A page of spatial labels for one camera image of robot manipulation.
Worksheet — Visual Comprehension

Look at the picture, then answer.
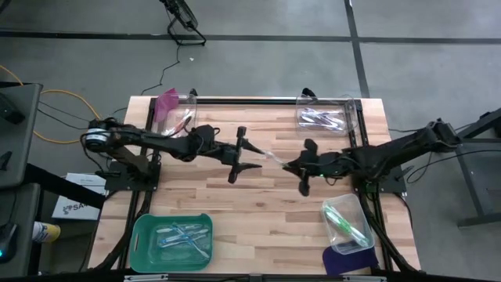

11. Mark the yellow cable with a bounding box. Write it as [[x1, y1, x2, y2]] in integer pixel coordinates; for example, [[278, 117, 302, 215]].
[[0, 64, 103, 145]]

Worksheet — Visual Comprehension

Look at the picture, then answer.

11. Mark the black aluminium rig frame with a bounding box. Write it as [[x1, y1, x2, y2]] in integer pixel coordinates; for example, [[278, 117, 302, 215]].
[[88, 96, 422, 275]]

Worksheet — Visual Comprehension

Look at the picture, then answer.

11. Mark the green toothbrush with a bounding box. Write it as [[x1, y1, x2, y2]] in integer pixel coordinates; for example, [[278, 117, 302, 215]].
[[323, 204, 369, 248], [265, 150, 291, 169], [325, 209, 363, 246], [323, 203, 365, 244], [322, 206, 359, 240]]

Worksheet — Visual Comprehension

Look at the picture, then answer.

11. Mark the black computer mouse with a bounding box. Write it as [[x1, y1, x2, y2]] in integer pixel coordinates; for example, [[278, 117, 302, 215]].
[[0, 222, 19, 264]]

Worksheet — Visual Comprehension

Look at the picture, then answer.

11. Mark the black desk frame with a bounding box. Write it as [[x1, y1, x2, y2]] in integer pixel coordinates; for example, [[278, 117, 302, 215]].
[[430, 107, 501, 229]]

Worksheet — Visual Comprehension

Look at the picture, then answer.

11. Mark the teal plastic basket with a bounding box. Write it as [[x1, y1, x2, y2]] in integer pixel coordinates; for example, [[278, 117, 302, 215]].
[[128, 213, 214, 273]]

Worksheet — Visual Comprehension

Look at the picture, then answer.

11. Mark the purple paper sheet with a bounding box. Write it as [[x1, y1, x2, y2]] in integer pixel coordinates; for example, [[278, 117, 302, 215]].
[[321, 245, 380, 277]]

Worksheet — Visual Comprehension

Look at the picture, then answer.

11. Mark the black fan cable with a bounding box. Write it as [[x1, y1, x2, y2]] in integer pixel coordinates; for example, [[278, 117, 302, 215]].
[[139, 45, 182, 97]]

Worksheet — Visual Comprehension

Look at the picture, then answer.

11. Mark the pink paper sheet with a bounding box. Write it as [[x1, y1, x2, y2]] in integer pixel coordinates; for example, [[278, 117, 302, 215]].
[[153, 88, 180, 124]]

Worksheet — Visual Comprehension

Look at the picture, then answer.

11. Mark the black flat device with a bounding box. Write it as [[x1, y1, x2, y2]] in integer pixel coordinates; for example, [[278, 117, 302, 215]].
[[0, 92, 27, 125]]

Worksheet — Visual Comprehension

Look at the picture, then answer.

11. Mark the grey desk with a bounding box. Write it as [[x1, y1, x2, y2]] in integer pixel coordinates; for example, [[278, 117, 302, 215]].
[[0, 183, 42, 279], [0, 81, 43, 190]]

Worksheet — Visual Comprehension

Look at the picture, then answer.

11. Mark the yellow and white can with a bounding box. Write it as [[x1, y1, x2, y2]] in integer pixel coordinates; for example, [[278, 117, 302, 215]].
[[31, 221, 62, 244]]

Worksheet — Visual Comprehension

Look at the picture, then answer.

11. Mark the orange toothbrush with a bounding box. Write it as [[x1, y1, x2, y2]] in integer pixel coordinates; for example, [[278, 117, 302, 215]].
[[166, 117, 191, 136], [162, 119, 187, 137], [171, 112, 193, 134], [178, 109, 196, 128]]

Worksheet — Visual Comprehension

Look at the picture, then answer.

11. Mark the white cardboard box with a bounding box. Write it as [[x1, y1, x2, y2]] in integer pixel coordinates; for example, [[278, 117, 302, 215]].
[[51, 172, 109, 221]]

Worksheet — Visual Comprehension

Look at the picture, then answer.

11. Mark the clear plastic bin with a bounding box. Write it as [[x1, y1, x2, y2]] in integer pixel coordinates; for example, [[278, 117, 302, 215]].
[[295, 93, 359, 138], [155, 92, 198, 136], [320, 193, 375, 255]]

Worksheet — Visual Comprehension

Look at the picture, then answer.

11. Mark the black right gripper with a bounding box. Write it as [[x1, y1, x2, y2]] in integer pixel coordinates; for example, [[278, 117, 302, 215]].
[[282, 138, 348, 197]]

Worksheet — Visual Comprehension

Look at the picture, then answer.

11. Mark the black floor fan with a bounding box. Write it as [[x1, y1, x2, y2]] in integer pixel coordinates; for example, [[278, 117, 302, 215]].
[[158, 0, 207, 47]]

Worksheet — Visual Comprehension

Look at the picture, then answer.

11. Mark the blue toothbrush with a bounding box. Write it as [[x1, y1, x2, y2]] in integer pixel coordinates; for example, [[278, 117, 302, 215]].
[[159, 237, 196, 250], [158, 230, 211, 246], [155, 223, 203, 235], [174, 223, 211, 260]]

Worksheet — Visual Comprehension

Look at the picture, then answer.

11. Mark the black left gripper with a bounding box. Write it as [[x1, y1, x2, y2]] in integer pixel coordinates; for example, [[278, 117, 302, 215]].
[[211, 125, 265, 185]]

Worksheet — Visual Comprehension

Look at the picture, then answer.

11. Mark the black desk beam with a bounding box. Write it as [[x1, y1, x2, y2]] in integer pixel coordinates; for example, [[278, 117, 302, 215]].
[[23, 163, 106, 211]]

